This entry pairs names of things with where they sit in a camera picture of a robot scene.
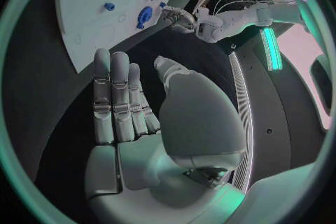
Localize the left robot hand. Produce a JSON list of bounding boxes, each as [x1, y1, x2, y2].
[[156, 6, 202, 35]]

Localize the glowing light bar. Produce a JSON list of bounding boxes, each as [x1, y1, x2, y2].
[[259, 26, 284, 71]]

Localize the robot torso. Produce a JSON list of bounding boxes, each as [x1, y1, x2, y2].
[[217, 23, 335, 194]]

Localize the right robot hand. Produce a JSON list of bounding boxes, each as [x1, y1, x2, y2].
[[84, 48, 249, 224]]

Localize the blue gear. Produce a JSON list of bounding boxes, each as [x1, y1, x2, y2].
[[136, 6, 154, 30]]

